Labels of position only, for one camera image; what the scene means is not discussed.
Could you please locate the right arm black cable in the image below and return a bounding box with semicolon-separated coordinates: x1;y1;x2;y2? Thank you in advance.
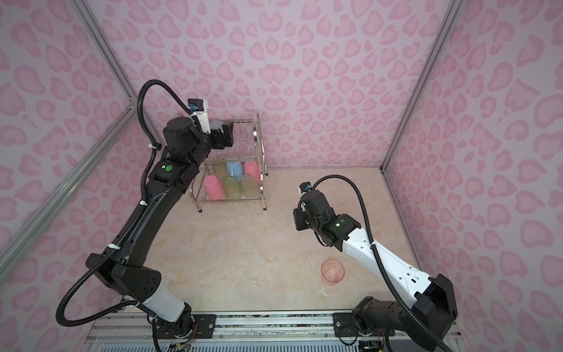
309;175;454;352

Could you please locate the green plastic cup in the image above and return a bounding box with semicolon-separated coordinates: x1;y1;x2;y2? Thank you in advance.
212;158;230;182
223;176;243;200

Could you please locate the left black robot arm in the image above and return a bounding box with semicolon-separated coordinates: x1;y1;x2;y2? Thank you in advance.
86;117;212;338

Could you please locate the chrome wire dish rack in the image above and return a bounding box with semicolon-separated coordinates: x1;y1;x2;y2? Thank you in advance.
189;112;268;213

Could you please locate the yellow-green plastic cup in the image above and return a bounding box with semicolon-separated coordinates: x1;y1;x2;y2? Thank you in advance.
240;174;260;199

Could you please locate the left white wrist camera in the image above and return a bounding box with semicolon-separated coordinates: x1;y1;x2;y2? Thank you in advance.
188;98;211;134

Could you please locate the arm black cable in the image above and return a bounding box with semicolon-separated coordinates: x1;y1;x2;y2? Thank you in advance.
309;175;454;352
55;78;192;327

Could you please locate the left aluminium frame beam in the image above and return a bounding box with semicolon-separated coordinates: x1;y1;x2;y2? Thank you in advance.
1;107;134;282

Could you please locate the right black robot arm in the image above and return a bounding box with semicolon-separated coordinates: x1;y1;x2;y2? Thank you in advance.
293;190;458;351

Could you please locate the teal plastic cup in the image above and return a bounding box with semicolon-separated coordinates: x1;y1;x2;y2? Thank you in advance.
210;120;224;135

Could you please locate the pink plastic cup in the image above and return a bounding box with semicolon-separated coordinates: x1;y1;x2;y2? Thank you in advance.
203;175;225;201
243;161;262;185

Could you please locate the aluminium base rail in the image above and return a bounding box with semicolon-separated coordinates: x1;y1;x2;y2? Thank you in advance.
81;307;467;352

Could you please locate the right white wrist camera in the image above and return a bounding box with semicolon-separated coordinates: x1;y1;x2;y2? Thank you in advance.
299;182;312;198

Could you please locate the clear peach plastic cup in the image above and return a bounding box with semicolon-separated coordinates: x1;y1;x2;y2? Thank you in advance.
320;259;345;285

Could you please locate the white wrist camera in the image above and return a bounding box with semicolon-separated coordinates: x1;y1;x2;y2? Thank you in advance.
188;98;211;134
299;182;312;198

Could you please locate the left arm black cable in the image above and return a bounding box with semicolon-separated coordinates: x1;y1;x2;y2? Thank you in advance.
55;78;192;327

